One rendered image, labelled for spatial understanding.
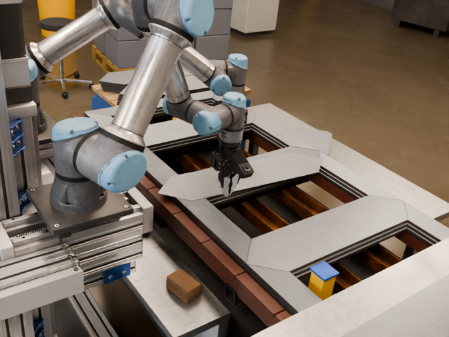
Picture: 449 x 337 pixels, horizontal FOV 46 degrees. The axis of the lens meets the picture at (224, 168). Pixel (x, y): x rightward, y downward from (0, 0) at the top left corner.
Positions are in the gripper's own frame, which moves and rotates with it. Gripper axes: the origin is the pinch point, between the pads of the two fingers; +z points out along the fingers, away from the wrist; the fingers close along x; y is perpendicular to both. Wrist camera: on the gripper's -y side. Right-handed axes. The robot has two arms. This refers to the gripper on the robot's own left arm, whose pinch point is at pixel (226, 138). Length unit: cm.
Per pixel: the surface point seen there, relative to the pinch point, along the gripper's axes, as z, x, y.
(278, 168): 5.7, 10.5, 22.0
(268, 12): 59, 352, -384
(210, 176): 5.7, -17.9, 14.8
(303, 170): 5.7, 18.6, 27.8
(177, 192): 5.7, -34.8, 19.0
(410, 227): 7, 27, 74
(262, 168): 5.7, 4.4, 18.9
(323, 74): 90, 312, -234
